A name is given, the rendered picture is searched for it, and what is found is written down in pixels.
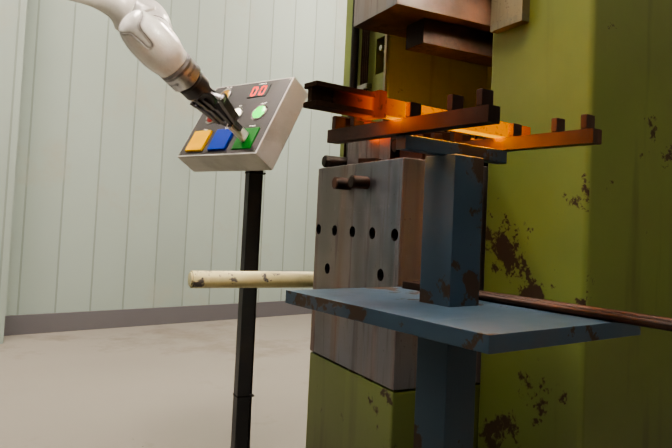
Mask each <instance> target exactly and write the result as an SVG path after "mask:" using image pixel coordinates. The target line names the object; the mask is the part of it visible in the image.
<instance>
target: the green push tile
mask: <svg viewBox="0 0 672 448"><path fill-rule="evenodd" d="M244 129H245V130H246V131H247V132H248V133H249V135H248V137H247V138H246V140H245V142H241V141H240V140H239V139H238V138H236V140H235V142H234V144H233V146H232V148H231V150H240V149H250V148H251V146H252V144H253V142H254V140H255V138H256V136H257V134H258V132H259V130H260V127H255V128H244Z"/></svg>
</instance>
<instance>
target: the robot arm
mask: <svg viewBox="0 0 672 448"><path fill-rule="evenodd" d="M70 1H74V2H78V3H81V4H85V5H88V6H90V7H93V8H95V9H97V10H99V11H101V12H102V13H104V14H105V15H107V16H108V17H109V18H110V19H111V20H112V22H113V24H114V28H115V29H116V30H117V31H119V34H120V36H121V38H122V40H123V42H124V43H125V45H126V46H127V48H128V49H129V50H130V52H131V53H132V54H133V55H134V56H135V57H136V58H137V59H138V60H139V61H140V62H141V63H142V64H143V65H144V66H145V67H147V68H148V69H149V70H150V71H152V72H154V73H156V74H157V75H159V76H160V77H161V78H162V79H163V80H164V81H165V82H166V83H167V84H168V85H169V86H170V87H171V88H172V89H173V90H174V91H176V92H180V93H181V94H182V95H183V96H184V97H185V98H186V99H188V100H190V101H191V102H190V105H191V106H193V107H194V108H196V109H198V110H199V111H200V112H202V113H203V114H204V115H206V116H207V117H208V118H209V119H211V120H212V121H213V122H215V123H216V124H217V125H220V124H222V125H223V126H226V127H227V128H228V129H229V130H230V131H231V132H232V133H233V134H234V135H235V136H236V137H237V138H238V139H239V140H240V141H241V142H245V140H246V138H247V137H248V135H249V133H248V132H247V131H246V130H245V129H244V128H243V127H242V125H241V124H240V123H239V122H238V121H237V119H238V117H239V115H238V113H237V112H236V110H235V109H234V107H233V106H232V104H231V103H230V101H229V100H228V98H227V95H226V93H222V95H221V94H218V93H216V91H215V90H213V89H212V88H211V87H210V85H209V80H208V79H207V77H206V76H205V75H204V74H203V73H202V72H201V68H200V66H199V65H198V64H197V63H196V62H195V61H194V60H193V59H192V58H191V57H190V55H189V54H188V53H187V52H186V51H185V50H184V48H183V47H182V44H181V43H180V40H179V38H178V37H177V35H176V34H175V33H174V31H173V30H172V24H171V21H170V19H169V16H168V14H167V13H166V11H165V9H164V8H163V7H162V6H161V5H160V4H159V3H158V2H156V1H155V0H70Z"/></svg>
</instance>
